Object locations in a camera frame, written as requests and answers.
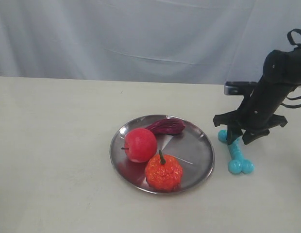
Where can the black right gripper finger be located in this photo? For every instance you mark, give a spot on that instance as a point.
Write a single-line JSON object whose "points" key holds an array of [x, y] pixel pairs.
{"points": [[234, 131]]}

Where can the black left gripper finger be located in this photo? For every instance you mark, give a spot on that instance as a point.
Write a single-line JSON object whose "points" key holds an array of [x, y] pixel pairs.
{"points": [[249, 137]]}

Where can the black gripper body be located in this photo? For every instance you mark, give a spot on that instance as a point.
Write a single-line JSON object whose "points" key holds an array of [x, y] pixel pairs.
{"points": [[256, 111]]}

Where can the blue toy bone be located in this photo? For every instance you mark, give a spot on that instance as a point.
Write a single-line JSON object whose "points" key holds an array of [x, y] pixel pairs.
{"points": [[238, 164]]}

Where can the black grey Piper arm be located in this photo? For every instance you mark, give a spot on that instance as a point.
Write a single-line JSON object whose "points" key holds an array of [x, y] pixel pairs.
{"points": [[283, 68]]}

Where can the purple toy beet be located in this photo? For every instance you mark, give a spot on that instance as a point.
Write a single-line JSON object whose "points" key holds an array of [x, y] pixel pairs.
{"points": [[169, 126]]}

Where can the orange toy pumpkin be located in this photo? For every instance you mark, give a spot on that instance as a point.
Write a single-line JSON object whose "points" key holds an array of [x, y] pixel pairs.
{"points": [[163, 172]]}

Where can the red apple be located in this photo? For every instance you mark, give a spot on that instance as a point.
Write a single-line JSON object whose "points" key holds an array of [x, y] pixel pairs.
{"points": [[140, 145]]}

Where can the white backdrop cloth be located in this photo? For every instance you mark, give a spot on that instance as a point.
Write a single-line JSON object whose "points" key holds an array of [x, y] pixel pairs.
{"points": [[171, 41]]}

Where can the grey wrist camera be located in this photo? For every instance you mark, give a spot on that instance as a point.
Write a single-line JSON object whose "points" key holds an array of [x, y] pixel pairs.
{"points": [[239, 88]]}

